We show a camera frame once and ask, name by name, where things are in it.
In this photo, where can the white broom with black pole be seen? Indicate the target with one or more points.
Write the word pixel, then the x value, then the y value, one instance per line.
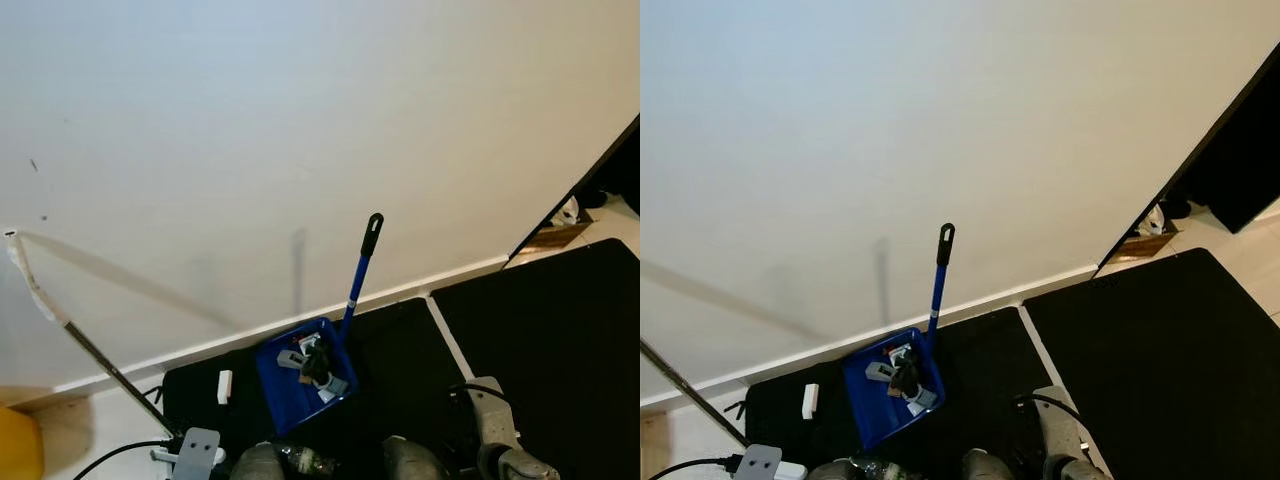
pixel 160 456
pixel 795 468

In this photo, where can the small white block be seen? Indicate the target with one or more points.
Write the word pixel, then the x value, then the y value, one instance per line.
pixel 809 401
pixel 225 387

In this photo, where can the white label card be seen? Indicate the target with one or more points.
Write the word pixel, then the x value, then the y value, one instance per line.
pixel 898 354
pixel 311 343

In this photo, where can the black crumpled cloth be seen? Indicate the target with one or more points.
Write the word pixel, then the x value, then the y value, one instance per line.
pixel 905 378
pixel 317 366

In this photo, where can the grey robot right leg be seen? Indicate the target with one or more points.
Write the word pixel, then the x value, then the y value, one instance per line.
pixel 990 467
pixel 415 462

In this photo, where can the white grey plastic scrap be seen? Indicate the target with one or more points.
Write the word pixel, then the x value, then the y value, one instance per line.
pixel 922 401
pixel 334 389

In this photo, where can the clear plastic bottle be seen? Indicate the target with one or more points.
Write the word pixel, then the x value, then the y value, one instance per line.
pixel 890 470
pixel 310 460

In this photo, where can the yellow wheeled bin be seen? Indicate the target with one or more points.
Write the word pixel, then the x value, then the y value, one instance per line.
pixel 18 445

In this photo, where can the black wall end trim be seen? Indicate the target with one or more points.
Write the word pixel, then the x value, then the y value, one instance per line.
pixel 540 224
pixel 1200 142

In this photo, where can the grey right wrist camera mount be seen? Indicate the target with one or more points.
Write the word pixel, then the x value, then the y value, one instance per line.
pixel 493 412
pixel 1060 425

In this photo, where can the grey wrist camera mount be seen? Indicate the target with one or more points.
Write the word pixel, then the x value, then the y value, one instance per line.
pixel 197 452
pixel 758 462
pixel 493 412
pixel 1060 425

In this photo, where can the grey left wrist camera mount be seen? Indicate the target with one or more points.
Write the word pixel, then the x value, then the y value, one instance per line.
pixel 758 462
pixel 197 452

